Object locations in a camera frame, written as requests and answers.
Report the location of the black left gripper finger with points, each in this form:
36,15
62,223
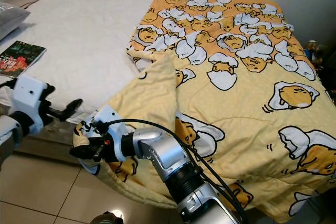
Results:
73,108

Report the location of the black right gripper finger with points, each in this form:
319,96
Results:
81,152

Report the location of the dark book with red city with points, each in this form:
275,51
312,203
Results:
21,59

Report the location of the grey plush pillow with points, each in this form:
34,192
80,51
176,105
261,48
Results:
11,19

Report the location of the yellow cartoon egg blanket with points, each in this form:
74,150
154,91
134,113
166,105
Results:
241,119

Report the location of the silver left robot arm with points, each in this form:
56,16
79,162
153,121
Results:
8,135

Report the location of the dark robot foot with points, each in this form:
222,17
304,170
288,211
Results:
105,219

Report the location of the white quilted mattress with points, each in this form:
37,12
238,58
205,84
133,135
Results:
84,30

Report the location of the dark bedside cabinet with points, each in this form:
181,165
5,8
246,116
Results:
325,72

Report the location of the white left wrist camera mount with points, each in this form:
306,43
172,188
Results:
29,98

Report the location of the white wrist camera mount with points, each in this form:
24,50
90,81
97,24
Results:
110,115
29,98

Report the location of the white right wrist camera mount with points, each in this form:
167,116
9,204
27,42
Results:
110,115

